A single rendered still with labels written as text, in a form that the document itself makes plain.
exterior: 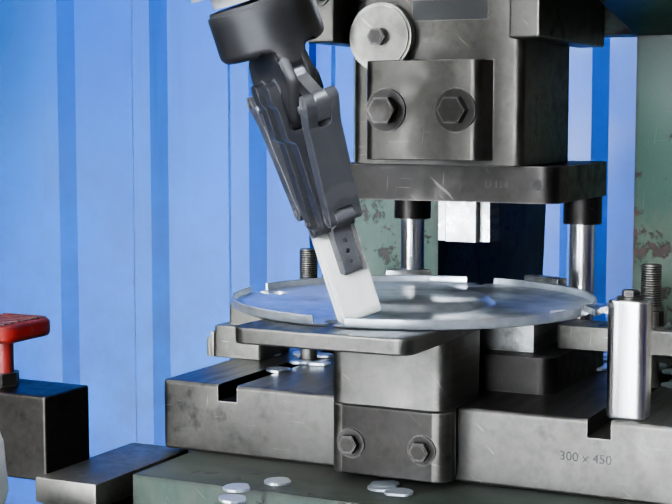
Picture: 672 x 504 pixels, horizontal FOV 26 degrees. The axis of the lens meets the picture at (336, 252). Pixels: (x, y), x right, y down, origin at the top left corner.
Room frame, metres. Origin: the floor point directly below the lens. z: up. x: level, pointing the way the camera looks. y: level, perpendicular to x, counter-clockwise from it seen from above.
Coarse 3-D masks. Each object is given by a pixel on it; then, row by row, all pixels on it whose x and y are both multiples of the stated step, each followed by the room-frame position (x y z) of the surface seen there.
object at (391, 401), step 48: (240, 336) 1.03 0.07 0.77; (288, 336) 1.01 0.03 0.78; (336, 336) 1.00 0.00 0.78; (384, 336) 0.99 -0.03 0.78; (432, 336) 1.01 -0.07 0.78; (336, 384) 1.13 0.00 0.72; (384, 384) 1.11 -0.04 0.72; (432, 384) 1.09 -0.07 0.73; (336, 432) 1.13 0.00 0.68; (384, 432) 1.11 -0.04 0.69; (432, 432) 1.09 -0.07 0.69; (432, 480) 1.09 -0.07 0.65
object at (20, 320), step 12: (0, 324) 1.18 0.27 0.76; (12, 324) 1.18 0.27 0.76; (24, 324) 1.19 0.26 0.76; (36, 324) 1.20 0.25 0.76; (48, 324) 1.22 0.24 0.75; (0, 336) 1.17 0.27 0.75; (12, 336) 1.18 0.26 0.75; (24, 336) 1.19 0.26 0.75; (36, 336) 1.20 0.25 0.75; (0, 348) 1.20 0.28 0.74; (12, 348) 1.21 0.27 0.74; (0, 360) 1.20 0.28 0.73; (12, 360) 1.21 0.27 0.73; (0, 372) 1.20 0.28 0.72
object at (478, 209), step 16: (448, 208) 1.25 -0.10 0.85; (464, 208) 1.25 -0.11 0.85; (480, 208) 1.25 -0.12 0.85; (496, 208) 1.26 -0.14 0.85; (448, 224) 1.25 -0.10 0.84; (464, 224) 1.25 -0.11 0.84; (480, 224) 1.25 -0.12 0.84; (496, 224) 1.26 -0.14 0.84; (448, 240) 1.25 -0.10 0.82; (464, 240) 1.25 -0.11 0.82; (480, 240) 1.25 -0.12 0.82; (496, 240) 1.26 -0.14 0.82
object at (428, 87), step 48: (384, 0) 1.22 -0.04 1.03; (432, 0) 1.20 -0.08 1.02; (480, 0) 1.18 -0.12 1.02; (384, 48) 1.20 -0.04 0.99; (432, 48) 1.20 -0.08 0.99; (480, 48) 1.18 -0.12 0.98; (528, 48) 1.17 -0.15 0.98; (384, 96) 1.18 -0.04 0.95; (432, 96) 1.16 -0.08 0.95; (480, 96) 1.15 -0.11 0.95; (528, 96) 1.18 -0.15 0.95; (384, 144) 1.18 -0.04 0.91; (432, 144) 1.16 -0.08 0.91; (480, 144) 1.15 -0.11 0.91; (528, 144) 1.18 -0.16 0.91
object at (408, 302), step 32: (288, 288) 1.25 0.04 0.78; (320, 288) 1.25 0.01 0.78; (384, 288) 1.20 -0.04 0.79; (416, 288) 1.20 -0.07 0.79; (448, 288) 1.20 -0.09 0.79; (480, 288) 1.25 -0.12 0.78; (512, 288) 1.25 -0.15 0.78; (544, 288) 1.24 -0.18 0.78; (576, 288) 1.20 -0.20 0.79; (288, 320) 1.05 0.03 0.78; (320, 320) 1.05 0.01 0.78; (352, 320) 1.02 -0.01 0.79; (384, 320) 1.01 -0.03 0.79; (416, 320) 1.01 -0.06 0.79; (448, 320) 1.01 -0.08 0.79; (480, 320) 1.02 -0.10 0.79; (512, 320) 1.03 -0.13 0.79; (544, 320) 1.04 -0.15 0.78
